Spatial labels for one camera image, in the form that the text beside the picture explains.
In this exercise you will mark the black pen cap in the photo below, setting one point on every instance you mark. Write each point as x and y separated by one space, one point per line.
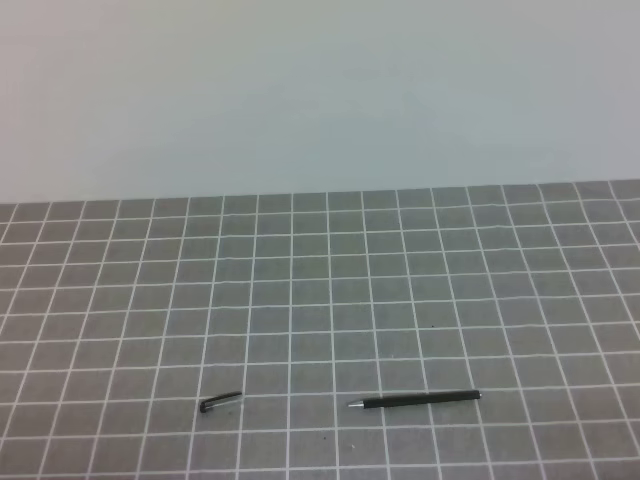
210 403

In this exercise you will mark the black pen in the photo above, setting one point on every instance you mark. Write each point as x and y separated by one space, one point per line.
414 399

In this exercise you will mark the grey grid tablecloth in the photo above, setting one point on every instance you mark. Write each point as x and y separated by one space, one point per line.
119 316

